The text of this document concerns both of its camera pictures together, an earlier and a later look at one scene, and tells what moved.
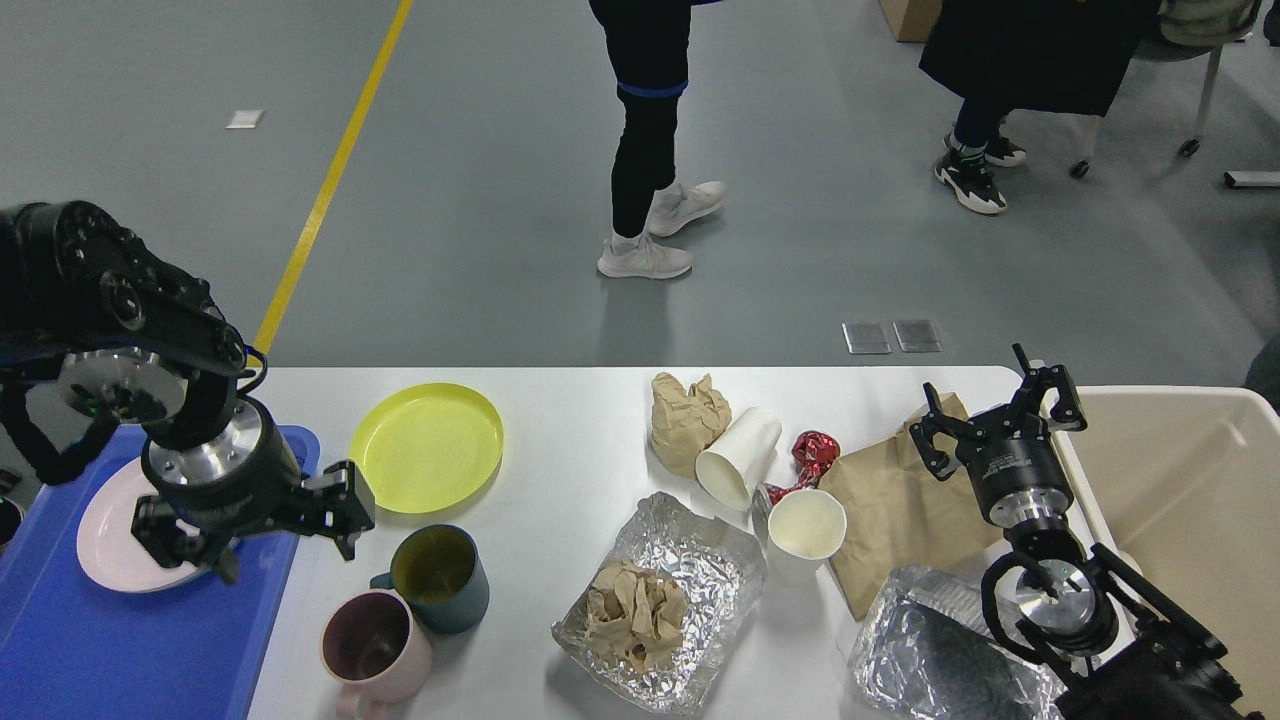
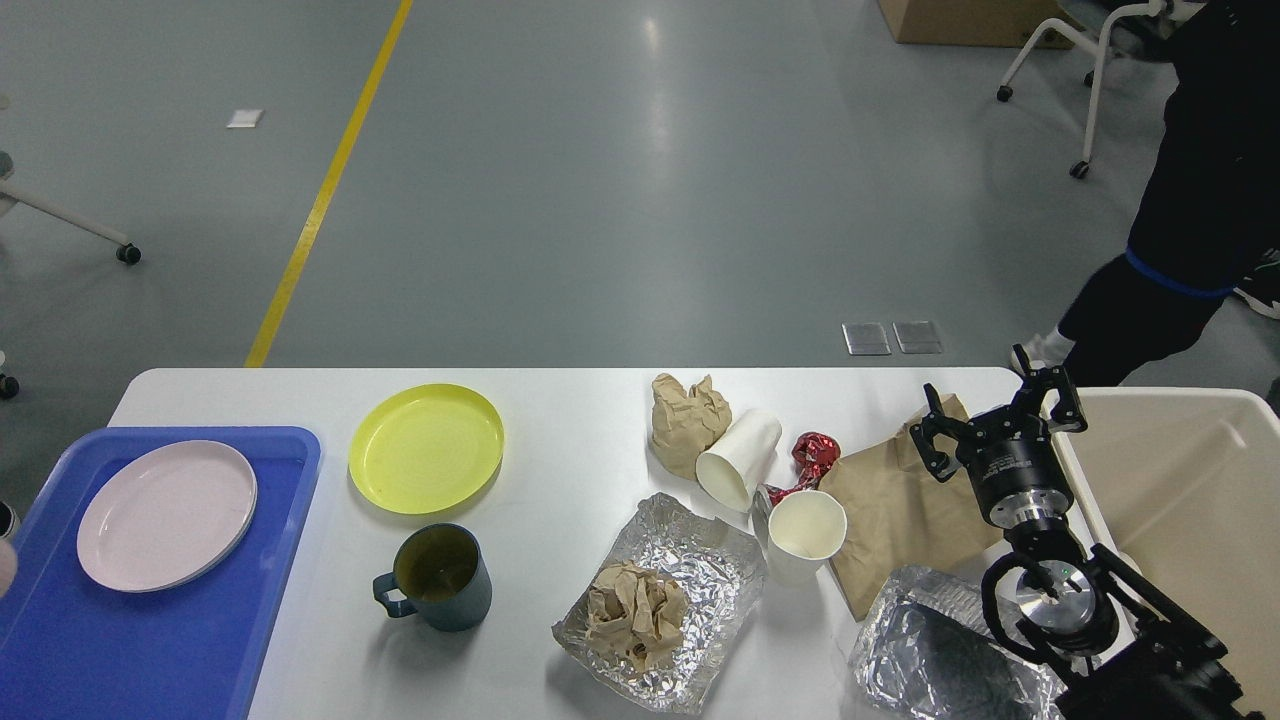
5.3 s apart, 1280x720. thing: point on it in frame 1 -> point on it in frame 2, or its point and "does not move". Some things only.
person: x=648 y=42 -> x=1207 y=229
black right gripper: x=1016 y=470 does not move
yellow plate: x=429 y=446 does not move
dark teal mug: x=439 y=568 does not move
